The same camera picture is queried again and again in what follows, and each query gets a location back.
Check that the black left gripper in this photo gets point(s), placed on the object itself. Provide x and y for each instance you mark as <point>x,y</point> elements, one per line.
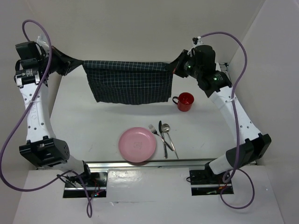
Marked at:
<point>67,63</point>

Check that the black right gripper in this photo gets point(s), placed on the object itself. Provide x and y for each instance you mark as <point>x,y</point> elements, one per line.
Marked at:
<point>176,65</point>

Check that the red mug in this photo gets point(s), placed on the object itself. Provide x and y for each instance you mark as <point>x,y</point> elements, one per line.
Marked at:
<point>184,101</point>

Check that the dark checked cloth napkin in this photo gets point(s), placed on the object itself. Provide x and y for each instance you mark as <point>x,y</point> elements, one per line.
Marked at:
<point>129,83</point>

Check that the pink plate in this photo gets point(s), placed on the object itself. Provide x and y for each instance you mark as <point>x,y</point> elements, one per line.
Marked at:
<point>137,144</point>

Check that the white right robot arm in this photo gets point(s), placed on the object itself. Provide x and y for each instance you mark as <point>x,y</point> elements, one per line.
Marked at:
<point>251,143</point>

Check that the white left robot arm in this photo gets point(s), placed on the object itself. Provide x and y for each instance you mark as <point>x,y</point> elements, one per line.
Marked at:
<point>42,148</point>

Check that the silver spoon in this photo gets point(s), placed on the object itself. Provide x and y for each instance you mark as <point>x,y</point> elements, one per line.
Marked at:
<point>166,129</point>

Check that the silver fork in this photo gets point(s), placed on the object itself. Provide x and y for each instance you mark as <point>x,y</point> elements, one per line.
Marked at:
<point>154,131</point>

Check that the silver knife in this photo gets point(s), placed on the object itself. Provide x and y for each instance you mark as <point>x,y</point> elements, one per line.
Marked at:
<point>162,135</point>

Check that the aluminium right rail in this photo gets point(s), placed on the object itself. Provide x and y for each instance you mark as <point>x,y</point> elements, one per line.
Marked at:
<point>224,68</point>

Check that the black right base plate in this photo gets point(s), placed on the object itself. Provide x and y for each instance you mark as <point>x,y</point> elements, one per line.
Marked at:
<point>202,177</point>

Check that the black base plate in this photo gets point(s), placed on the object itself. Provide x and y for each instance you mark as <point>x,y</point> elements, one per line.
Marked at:
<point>202,177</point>
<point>90,180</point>

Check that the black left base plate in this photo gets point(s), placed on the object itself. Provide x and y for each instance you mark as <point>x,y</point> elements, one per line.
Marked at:
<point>90,180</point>

